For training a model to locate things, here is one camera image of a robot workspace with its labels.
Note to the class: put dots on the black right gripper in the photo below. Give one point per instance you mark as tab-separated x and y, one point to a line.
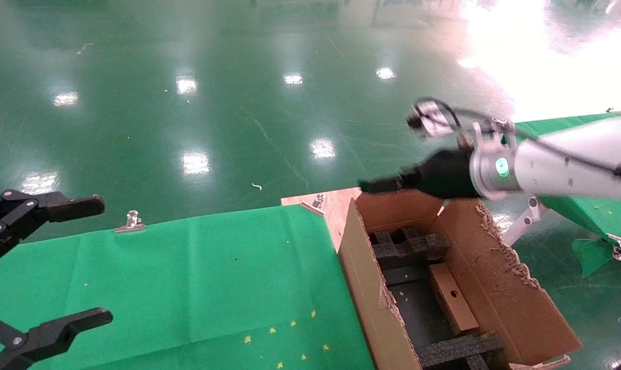
444	172

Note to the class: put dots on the small brown cardboard box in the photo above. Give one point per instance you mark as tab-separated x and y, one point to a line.
451	298

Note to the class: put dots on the large open brown carton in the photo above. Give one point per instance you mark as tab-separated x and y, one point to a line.
505	288

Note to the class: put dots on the black foam insert block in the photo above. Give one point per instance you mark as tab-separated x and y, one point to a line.
408	249

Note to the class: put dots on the large green tablecloth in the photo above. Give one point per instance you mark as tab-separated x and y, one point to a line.
187	267

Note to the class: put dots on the white table leg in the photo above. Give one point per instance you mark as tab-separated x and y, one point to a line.
526	221

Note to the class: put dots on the black foam insert strip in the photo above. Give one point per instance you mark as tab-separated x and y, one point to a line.
454	350

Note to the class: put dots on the green cloth on side table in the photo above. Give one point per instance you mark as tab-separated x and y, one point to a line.
598	213

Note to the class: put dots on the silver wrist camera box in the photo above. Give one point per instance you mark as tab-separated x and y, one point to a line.
428	119

